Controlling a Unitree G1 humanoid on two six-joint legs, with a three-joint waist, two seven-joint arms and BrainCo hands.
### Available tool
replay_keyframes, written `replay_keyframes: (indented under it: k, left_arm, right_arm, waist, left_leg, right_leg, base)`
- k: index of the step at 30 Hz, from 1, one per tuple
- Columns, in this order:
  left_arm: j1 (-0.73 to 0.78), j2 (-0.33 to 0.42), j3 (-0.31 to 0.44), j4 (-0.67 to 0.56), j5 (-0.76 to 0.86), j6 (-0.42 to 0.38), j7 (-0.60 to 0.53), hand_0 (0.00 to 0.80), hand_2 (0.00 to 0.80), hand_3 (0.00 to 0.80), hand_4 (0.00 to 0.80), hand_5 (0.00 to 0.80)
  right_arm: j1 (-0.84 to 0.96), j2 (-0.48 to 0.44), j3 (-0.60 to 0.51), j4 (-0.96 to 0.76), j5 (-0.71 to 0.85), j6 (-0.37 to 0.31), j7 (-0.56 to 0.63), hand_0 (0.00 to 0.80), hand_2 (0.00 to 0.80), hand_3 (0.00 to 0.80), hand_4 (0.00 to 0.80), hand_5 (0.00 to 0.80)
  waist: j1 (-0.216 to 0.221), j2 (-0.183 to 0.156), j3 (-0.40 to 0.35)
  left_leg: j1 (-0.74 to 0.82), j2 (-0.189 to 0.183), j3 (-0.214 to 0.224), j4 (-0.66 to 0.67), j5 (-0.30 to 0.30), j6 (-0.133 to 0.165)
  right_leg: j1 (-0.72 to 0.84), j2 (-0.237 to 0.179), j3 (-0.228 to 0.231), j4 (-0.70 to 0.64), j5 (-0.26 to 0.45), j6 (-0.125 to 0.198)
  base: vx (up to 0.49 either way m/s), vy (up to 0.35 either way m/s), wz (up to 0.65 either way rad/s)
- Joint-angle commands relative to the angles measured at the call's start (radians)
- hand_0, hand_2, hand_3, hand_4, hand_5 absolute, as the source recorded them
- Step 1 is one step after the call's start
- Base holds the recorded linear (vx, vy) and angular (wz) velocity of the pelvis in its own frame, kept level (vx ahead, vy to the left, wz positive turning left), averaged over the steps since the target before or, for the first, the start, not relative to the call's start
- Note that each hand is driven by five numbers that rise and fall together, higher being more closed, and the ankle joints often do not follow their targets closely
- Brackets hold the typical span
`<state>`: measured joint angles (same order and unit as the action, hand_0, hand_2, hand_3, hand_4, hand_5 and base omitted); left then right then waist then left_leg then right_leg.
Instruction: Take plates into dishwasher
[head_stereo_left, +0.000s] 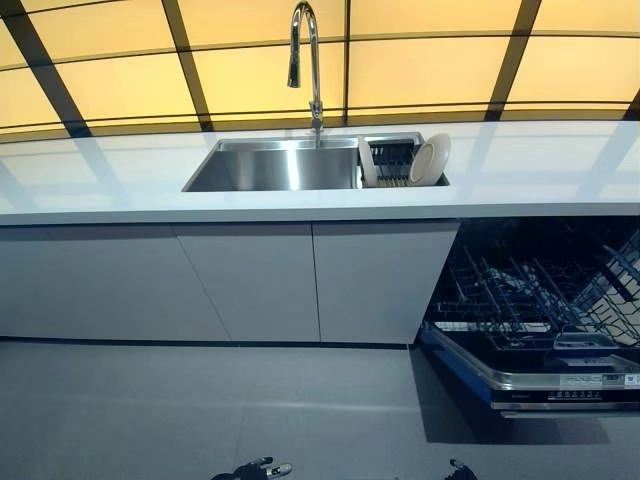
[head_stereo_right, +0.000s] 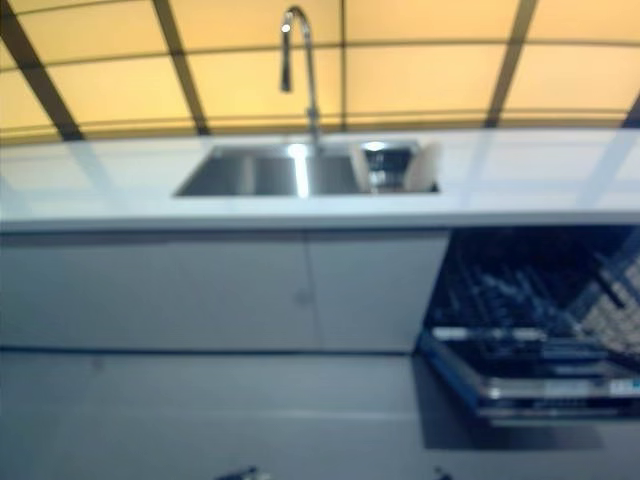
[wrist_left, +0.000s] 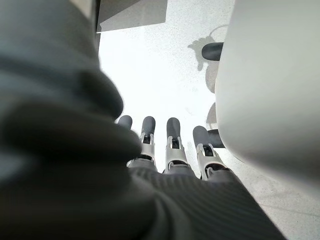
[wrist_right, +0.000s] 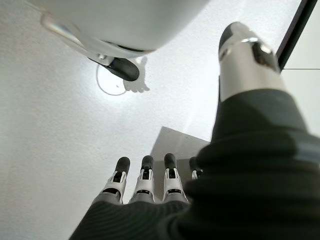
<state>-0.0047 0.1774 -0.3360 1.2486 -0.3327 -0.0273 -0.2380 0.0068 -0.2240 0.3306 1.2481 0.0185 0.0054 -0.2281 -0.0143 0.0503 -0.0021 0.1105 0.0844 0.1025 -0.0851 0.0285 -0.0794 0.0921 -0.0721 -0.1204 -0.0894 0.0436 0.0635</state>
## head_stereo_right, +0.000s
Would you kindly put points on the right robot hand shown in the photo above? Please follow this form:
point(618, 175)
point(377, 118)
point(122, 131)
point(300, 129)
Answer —
point(441, 475)

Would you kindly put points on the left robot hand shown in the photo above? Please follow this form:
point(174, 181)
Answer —
point(240, 474)

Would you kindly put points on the cream ceramic plate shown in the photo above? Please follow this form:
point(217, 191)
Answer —
point(364, 170)

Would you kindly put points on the open dishwasher door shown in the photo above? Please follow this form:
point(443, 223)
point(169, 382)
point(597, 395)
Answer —
point(525, 385)

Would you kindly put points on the narrow white cabinet door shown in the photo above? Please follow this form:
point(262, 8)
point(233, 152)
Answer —
point(375, 290)

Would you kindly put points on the wide white cabinet door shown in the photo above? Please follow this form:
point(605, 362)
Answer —
point(150, 290)

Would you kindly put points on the stainless steel sink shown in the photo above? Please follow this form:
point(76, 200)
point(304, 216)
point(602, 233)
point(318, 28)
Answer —
point(260, 172)

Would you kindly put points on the black dish drying rack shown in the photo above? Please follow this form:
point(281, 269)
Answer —
point(387, 170)

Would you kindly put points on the chrome gooseneck faucet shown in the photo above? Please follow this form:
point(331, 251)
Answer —
point(312, 90)

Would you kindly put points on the dark window frame lattice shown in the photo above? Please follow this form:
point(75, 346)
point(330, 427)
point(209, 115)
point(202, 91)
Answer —
point(172, 35)

